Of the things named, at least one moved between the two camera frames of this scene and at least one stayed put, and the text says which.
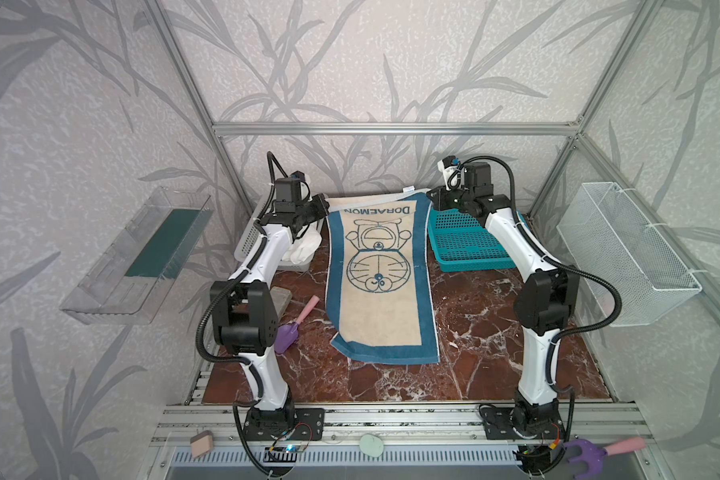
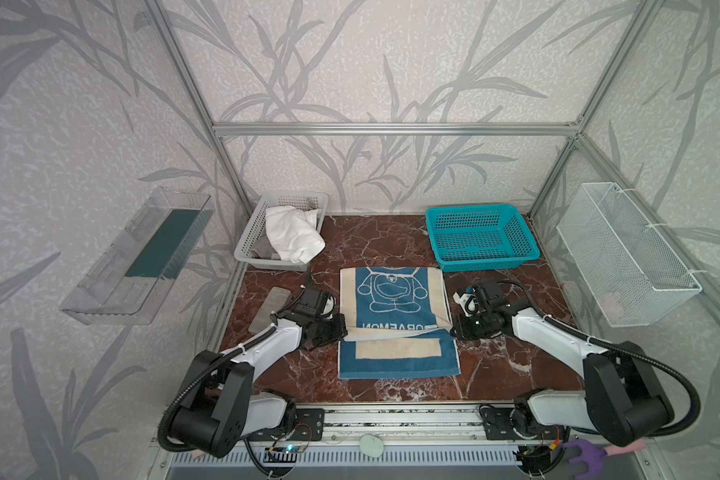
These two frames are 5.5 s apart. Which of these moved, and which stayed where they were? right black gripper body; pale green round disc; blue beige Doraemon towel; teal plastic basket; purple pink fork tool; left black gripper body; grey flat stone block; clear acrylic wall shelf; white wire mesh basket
Moved: left black gripper body; right black gripper body; blue beige Doraemon towel
Stayed: white wire mesh basket; grey flat stone block; teal plastic basket; purple pink fork tool; pale green round disc; clear acrylic wall shelf
